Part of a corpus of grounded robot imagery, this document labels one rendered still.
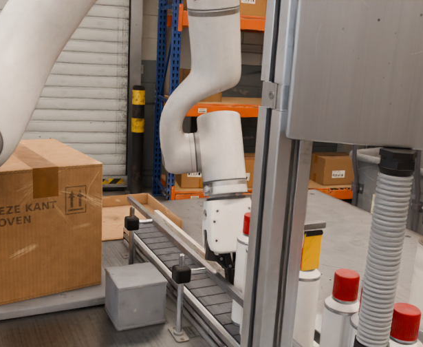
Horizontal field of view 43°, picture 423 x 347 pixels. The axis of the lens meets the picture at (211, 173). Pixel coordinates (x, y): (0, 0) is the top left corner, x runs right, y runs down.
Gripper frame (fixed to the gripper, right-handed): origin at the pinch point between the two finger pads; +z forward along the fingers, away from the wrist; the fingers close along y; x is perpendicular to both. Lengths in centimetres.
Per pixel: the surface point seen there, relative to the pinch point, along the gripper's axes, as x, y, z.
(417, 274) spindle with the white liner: -21.9, 23.9, 1.1
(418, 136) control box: -56, -8, -17
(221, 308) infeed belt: 3.4, -1.5, 5.5
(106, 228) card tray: 64, -7, -11
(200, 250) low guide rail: 21.8, 3.3, -4.5
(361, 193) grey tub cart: 161, 172, -17
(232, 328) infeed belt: -3.5, -3.1, 8.0
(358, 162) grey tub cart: 159, 171, -36
